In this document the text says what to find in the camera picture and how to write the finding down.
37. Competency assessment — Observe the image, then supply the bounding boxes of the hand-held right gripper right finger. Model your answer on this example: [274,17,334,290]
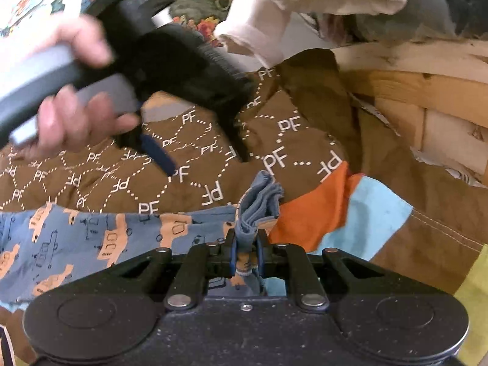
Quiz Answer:
[257,229,386,312]

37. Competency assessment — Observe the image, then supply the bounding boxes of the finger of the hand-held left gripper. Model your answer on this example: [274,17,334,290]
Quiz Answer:
[213,112,251,163]
[116,120,177,177]

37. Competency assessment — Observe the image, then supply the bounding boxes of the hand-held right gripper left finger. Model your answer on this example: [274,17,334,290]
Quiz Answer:
[102,229,236,312]

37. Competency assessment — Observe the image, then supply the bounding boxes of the blue printed pants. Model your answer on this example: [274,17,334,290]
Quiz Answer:
[0,171,286,306]

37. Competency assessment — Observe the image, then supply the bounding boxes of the person's left hand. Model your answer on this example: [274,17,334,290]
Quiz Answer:
[0,14,141,154]

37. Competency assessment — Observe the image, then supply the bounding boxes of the brown patchwork printed blanket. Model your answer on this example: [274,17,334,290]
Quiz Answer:
[0,48,488,353]

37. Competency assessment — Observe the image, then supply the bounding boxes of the torn landscape wall poster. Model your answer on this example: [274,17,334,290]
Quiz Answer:
[167,0,231,43]

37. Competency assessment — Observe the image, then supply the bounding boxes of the wooden bed frame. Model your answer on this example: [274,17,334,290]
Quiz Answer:
[331,41,488,185]

